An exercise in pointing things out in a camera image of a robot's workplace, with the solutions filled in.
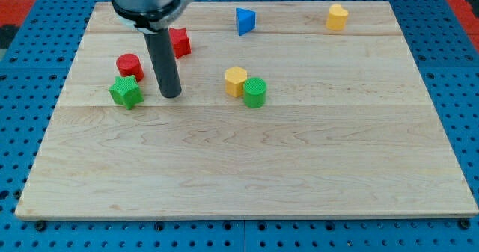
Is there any green cylinder block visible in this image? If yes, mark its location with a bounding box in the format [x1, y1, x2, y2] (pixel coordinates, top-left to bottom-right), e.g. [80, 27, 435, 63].
[243, 77, 267, 108]

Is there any yellow heart block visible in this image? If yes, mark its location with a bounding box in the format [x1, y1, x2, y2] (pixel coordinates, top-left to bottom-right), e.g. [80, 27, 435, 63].
[326, 4, 349, 31]

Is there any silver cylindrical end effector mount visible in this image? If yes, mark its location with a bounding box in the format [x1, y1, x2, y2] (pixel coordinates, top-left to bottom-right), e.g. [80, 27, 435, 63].
[111, 0, 194, 34]

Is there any wooden board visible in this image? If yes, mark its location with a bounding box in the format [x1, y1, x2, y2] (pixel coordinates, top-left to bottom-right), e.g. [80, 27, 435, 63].
[16, 1, 478, 221]

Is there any green star block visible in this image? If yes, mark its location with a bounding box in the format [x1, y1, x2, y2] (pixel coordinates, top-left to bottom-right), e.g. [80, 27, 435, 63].
[109, 76, 144, 110]

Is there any blue triangle block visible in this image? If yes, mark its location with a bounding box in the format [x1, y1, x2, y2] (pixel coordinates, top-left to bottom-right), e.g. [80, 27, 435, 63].
[236, 8, 256, 36]

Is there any red star block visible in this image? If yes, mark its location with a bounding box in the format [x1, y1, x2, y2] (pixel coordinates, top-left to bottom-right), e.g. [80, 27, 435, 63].
[169, 28, 192, 59]

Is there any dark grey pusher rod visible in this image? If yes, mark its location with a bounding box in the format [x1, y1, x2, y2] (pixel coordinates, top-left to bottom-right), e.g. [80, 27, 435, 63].
[144, 28, 182, 99]

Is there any yellow hexagon block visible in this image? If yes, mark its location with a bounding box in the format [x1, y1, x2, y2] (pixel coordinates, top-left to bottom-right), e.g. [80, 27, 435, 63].
[225, 67, 248, 98]

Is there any red cylinder block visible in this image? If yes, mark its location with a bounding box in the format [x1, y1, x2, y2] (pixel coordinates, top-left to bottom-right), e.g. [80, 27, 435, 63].
[115, 53, 144, 82]

